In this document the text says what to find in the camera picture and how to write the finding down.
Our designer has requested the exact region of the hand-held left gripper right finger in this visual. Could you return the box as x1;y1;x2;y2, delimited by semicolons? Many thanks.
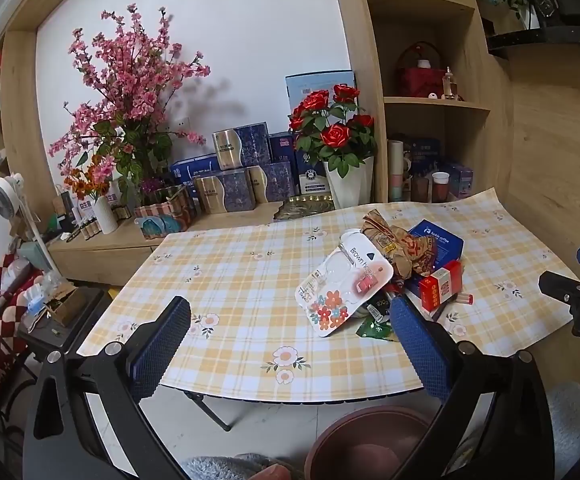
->
389;296;555;480

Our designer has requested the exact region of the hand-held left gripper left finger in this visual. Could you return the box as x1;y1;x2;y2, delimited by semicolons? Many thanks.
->
21;296;192;480

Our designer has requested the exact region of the green wrapper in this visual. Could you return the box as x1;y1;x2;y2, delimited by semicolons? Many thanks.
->
355;316;394;341

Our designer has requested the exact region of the black packet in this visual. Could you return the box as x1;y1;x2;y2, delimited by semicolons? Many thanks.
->
364;292;397;322

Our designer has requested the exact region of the small red box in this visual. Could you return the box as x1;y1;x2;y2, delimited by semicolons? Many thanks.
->
418;260;464;312

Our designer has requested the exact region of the brown paper bag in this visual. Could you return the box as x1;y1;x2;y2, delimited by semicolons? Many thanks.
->
361;209;439;279

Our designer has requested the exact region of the white flowered blister pack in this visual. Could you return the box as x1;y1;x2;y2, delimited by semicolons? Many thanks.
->
295;227;395;339

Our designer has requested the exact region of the brown plastic basin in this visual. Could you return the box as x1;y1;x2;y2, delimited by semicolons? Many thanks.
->
304;406;452;480

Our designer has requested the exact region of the blue coffee box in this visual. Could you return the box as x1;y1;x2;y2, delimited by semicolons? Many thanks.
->
408;218;466;275

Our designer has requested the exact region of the black side table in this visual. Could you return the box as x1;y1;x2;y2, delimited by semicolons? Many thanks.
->
16;287;116;363

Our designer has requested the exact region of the small cardboard box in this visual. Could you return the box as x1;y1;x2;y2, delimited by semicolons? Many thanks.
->
44;284;89;325

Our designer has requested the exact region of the yellow checked flowered tablecloth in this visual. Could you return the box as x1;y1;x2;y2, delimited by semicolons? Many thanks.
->
77;187;580;406

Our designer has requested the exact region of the row of small brown bottles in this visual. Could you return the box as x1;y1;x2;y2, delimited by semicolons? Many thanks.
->
66;219;101;243

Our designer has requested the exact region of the white cylindrical vase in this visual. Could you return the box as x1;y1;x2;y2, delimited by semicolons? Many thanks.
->
92;196;121;235

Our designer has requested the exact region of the small blue printed box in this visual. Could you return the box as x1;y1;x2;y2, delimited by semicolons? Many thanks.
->
447;162;474;197

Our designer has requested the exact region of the red cup with white lid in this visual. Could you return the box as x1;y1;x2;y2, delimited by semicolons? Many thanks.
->
430;170;451;204

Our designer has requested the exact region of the brown cup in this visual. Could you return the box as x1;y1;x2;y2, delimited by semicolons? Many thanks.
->
410;175;431;204

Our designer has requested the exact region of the blue and gold gift box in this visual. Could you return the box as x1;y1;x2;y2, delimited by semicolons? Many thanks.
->
193;168;257;216
213;122;271;169
247;160;293;205

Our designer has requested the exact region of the stack of pastel cups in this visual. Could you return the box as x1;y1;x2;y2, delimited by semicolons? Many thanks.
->
387;139;406;204

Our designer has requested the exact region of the flat blue box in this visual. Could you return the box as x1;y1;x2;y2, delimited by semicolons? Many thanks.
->
170;156;219;187

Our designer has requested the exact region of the white faceted vase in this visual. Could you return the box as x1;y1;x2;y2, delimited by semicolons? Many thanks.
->
323;156;375;210

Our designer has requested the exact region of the wooden shelf unit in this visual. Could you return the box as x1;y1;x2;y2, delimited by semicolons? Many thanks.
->
329;0;517;207

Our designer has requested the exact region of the orange flower bunch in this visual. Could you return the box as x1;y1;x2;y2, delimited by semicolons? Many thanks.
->
62;154;116;202

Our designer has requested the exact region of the ornate gold tray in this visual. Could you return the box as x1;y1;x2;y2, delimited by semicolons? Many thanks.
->
273;195;337;223

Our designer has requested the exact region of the large blue printed box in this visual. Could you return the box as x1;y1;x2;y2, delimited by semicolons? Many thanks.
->
404;137;442;177

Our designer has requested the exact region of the blue box with white label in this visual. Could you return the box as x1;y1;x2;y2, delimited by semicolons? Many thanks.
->
297;150;333;197

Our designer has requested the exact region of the white desk fan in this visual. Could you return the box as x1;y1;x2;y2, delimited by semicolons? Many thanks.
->
0;172;56;273

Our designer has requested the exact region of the glass perfume bottle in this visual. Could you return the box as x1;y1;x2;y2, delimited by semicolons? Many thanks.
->
442;66;459;101

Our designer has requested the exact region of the dark blue box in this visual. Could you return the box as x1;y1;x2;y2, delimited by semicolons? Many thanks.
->
269;132;299;164

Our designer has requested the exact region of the red rose bouquet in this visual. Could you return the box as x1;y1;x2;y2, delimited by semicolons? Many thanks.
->
288;83;377;179

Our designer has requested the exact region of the pink blossom arrangement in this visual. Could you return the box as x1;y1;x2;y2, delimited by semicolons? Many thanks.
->
48;4;211;203

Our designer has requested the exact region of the pale blue board box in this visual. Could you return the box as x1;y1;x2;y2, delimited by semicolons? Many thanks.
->
285;70;356;111

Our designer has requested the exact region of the black folding table frame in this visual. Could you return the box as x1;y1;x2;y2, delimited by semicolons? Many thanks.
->
182;389;234;433

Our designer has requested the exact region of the red basket with handle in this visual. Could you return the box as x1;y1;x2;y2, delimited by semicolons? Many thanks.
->
394;42;447;99

